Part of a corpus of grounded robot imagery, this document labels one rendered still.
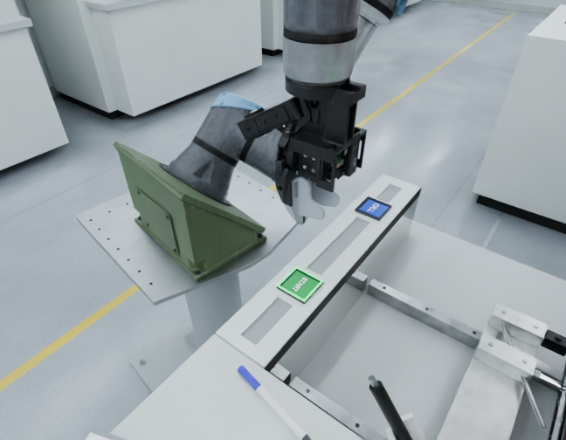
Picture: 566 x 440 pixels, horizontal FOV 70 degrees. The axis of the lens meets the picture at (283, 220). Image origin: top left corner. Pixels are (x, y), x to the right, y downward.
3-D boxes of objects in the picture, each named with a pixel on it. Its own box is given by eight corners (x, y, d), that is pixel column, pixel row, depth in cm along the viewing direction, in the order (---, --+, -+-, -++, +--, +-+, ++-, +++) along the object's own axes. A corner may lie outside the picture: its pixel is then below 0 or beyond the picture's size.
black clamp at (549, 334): (566, 347, 66) (573, 338, 64) (563, 357, 64) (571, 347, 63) (542, 336, 67) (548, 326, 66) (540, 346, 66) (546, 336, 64)
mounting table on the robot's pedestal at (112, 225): (89, 252, 112) (74, 215, 103) (217, 189, 136) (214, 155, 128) (178, 355, 86) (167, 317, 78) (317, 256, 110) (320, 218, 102)
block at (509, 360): (531, 368, 63) (538, 358, 61) (526, 385, 61) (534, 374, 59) (479, 342, 67) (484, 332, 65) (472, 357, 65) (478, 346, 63)
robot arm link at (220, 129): (201, 140, 100) (228, 92, 99) (247, 167, 100) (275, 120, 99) (188, 131, 88) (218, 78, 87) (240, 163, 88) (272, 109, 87)
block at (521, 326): (541, 334, 68) (548, 323, 66) (537, 348, 66) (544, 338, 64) (492, 312, 72) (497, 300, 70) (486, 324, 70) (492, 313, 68)
